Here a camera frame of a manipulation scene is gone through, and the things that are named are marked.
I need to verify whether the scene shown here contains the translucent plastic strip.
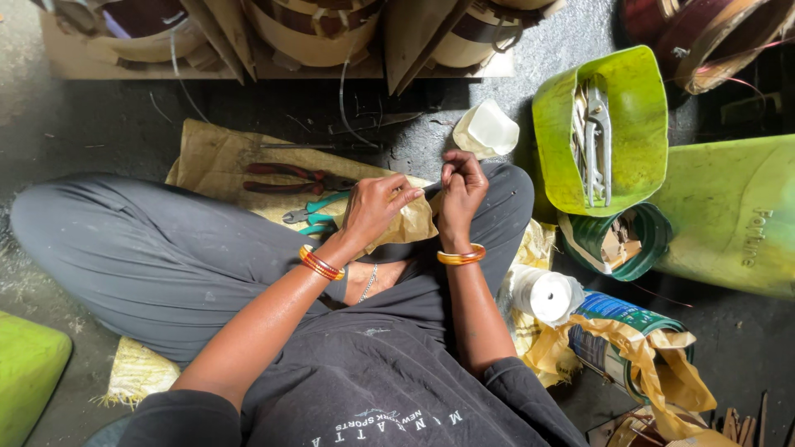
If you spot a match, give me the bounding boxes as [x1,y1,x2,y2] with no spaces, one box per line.
[166,15,212,124]
[338,57,381,149]

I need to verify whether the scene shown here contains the person's grey trousers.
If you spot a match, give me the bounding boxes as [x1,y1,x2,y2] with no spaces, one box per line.
[10,163,535,367]

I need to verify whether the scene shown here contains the cut green plastic tool holder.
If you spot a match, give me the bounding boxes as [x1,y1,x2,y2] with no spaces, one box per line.
[532,45,670,217]

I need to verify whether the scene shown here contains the person's black printed shirt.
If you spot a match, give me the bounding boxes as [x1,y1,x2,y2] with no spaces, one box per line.
[84,298,590,447]

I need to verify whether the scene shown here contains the orange red bangles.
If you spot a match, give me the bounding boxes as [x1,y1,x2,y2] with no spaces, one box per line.
[299,243,346,282]

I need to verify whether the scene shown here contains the thin metal rod tool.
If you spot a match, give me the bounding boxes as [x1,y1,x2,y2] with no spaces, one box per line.
[260,143,381,151]

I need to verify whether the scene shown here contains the red brown winding coil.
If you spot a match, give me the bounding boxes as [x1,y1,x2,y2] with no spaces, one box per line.
[620,0,795,96]

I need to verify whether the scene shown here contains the white tape roll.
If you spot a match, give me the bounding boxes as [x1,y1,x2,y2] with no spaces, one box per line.
[506,265,586,328]

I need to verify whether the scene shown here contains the person's right hand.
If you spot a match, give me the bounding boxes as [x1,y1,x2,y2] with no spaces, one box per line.
[437,149,490,250]

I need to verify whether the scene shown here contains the teal handled pliers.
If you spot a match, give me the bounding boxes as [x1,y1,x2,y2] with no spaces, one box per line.
[282,190,352,237]

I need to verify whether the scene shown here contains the white plastic container piece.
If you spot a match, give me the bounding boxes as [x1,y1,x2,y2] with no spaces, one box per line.
[452,99,520,161]

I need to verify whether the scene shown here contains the person's foot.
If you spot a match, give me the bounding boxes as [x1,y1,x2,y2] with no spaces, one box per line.
[343,257,414,307]

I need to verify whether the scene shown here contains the orange gold bangle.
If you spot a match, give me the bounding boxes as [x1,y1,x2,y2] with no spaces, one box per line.
[436,243,487,267]

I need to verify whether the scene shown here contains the brown paper piece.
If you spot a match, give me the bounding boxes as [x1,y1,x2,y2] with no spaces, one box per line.
[334,185,441,255]

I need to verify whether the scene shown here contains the large green plastic canister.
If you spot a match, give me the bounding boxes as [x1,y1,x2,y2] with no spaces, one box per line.
[648,133,795,303]

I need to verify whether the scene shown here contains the dark green round tin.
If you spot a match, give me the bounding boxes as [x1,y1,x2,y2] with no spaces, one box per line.
[557,202,673,283]

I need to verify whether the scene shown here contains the large brown paper sheet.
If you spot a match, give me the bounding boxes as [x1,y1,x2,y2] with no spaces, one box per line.
[165,118,436,232]

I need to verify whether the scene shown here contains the red handled pliers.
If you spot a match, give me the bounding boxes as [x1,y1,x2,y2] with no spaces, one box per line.
[241,162,358,197]

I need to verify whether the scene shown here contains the bundle of metal tools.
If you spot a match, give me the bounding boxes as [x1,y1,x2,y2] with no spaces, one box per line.
[570,73,614,209]

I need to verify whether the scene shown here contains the open tin with scraps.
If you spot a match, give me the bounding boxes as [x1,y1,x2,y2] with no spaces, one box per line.
[585,404,741,447]

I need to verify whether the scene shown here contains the person's left hand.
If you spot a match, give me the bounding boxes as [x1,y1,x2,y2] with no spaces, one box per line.
[338,174,426,253]

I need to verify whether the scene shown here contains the bunch of wooden sticks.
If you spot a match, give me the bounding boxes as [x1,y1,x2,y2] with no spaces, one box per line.
[720,391,771,447]

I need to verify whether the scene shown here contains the crumpled brown paper strips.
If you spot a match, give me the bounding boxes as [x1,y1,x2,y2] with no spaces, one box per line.
[523,313,719,438]

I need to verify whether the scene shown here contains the cardboard tray with winding coils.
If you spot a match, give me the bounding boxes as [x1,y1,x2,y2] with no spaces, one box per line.
[30,0,567,97]

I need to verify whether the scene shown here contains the green plastic container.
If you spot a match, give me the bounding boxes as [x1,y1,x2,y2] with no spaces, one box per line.
[0,310,73,447]

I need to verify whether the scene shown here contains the blue green tin can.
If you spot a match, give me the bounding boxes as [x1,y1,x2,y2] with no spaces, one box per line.
[566,290,696,406]

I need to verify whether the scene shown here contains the silver anklet chain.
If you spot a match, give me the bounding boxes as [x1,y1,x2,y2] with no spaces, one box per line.
[358,263,379,304]

